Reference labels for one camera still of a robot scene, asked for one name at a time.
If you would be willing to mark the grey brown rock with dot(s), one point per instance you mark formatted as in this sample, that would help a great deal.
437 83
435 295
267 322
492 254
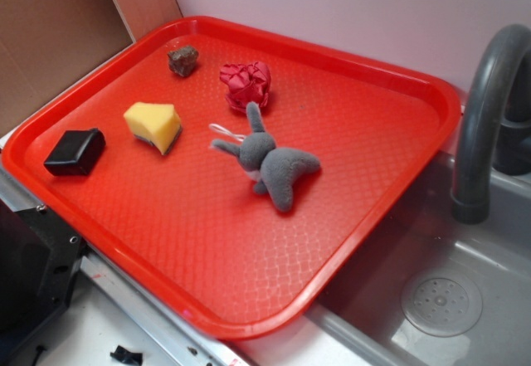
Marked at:
183 60

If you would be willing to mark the grey plush bunny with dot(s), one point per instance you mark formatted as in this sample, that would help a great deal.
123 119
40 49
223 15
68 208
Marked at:
274 169

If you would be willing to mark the crumpled red fabric ball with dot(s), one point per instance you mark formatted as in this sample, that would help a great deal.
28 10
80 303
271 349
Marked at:
246 83

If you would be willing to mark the red plastic tray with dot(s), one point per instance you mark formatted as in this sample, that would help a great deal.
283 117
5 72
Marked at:
187 225

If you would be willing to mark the yellow sponge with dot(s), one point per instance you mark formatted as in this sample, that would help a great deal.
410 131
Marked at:
157 124

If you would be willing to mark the black rectangular box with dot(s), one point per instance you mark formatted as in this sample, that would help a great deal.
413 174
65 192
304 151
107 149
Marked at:
76 153

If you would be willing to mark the grey plastic sink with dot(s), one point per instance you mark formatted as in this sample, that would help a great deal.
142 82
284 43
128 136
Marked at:
424 289

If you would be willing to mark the grey plastic faucet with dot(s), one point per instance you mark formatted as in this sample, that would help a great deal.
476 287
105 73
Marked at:
495 130

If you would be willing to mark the black tape scrap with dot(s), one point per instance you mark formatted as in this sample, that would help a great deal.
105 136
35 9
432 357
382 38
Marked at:
124 356

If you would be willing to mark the brown cardboard panel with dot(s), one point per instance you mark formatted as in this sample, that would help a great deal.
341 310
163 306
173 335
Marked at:
48 45

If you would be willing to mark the black metal bracket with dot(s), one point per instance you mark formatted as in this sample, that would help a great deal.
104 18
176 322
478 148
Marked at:
39 261

